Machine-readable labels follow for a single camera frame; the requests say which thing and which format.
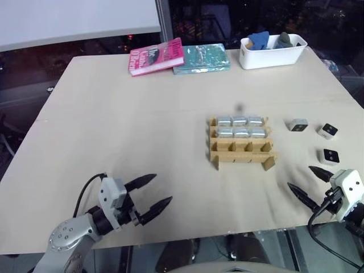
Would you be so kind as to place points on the grey toy figure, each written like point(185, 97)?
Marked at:
point(284, 40)

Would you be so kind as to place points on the blue cloth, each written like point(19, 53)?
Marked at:
point(260, 39)

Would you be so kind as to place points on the wooden slotted rack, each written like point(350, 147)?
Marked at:
point(241, 153)

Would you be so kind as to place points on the pink book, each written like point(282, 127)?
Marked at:
point(155, 57)

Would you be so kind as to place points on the clear plastic bag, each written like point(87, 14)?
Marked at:
point(331, 66)

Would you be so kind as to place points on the white plastic bin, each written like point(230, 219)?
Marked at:
point(270, 58)

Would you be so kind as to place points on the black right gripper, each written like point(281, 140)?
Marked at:
point(332, 202)

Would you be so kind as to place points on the small brown block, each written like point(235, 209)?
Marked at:
point(250, 44)

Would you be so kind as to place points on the white projection screen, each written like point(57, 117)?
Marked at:
point(71, 20)

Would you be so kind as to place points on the metal pole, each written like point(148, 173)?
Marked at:
point(164, 20)

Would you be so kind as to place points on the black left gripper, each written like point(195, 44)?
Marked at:
point(128, 213)

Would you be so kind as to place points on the teal book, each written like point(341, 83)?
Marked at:
point(203, 58)

